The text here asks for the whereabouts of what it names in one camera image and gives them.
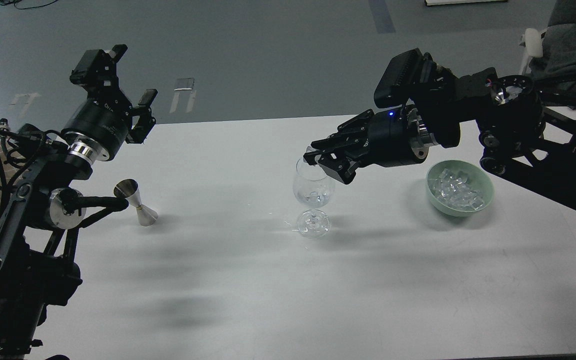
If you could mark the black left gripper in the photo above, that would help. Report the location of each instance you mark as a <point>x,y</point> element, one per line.
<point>94,132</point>

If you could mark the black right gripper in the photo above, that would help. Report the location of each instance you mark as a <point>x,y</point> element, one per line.
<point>389,135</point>

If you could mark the steel cocktail jigger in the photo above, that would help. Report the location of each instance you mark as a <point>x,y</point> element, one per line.
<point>128,189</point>

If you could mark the clear ice cubes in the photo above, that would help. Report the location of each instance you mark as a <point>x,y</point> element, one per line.
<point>454,190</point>

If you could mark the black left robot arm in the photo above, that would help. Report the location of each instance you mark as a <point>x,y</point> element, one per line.
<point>41,215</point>

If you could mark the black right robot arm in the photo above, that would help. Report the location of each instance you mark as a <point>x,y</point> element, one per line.
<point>527,127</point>

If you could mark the clear wine glass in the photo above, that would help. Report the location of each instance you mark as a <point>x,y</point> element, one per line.
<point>314,189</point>

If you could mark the green bowl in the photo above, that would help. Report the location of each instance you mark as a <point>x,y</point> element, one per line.
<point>478,178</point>

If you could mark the white office chair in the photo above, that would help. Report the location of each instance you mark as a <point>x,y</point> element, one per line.
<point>532,42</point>

